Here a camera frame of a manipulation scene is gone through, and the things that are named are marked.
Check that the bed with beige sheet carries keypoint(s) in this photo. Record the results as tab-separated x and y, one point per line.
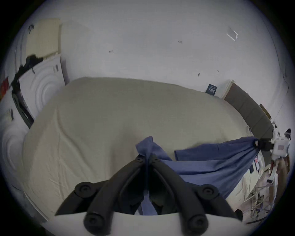
110	119

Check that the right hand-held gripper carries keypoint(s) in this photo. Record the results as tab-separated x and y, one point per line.
280	146

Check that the dark blue label card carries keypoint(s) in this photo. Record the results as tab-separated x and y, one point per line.
211	89

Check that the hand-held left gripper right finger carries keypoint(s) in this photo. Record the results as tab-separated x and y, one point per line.
182	196

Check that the beige cardboard panel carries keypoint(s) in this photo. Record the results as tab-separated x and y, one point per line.
43	38

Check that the blue shirt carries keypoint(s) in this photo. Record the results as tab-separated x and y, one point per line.
207	163

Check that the person's right hand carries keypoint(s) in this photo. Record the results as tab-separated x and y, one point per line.
280	166

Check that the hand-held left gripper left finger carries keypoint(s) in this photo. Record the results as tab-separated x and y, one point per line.
104	196

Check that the dark padded headboard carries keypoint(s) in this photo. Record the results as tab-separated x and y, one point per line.
251	110

